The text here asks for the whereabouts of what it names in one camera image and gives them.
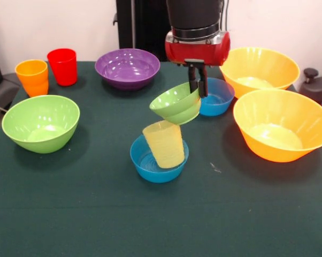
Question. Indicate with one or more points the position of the large orange bowl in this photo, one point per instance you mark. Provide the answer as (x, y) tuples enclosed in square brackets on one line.
[(258, 67), (278, 128)]

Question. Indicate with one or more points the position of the large green bowl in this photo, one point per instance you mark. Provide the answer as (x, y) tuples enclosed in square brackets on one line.
[(40, 125)]

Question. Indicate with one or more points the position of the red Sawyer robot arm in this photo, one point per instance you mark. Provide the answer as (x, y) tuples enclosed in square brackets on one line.
[(194, 16)]

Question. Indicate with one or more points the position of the purple bowl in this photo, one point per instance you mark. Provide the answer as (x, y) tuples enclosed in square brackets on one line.
[(126, 69)]

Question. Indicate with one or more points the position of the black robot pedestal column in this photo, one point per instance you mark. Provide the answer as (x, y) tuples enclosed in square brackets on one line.
[(145, 26)]

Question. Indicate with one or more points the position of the small green bowl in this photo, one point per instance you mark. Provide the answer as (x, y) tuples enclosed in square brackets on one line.
[(174, 103)]

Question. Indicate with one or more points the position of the blue bowl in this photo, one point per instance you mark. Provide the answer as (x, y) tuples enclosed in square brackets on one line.
[(217, 104), (153, 175)]

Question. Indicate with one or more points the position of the red cup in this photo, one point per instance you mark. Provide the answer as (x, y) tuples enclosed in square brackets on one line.
[(62, 67)]

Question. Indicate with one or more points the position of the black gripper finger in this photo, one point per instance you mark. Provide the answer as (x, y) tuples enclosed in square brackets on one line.
[(193, 79), (203, 83)]

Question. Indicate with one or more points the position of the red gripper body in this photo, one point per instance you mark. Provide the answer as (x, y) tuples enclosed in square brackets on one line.
[(197, 52)]

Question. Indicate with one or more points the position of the orange cup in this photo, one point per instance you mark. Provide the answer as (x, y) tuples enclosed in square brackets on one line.
[(32, 77)]

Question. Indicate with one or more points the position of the dark green table cloth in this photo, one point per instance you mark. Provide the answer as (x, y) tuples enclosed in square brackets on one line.
[(150, 214)]

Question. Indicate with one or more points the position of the black pedestal foot with knob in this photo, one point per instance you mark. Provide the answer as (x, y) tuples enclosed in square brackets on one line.
[(317, 85)]

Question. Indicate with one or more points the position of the yellow cup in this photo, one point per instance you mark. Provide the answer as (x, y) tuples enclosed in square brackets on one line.
[(166, 147)]

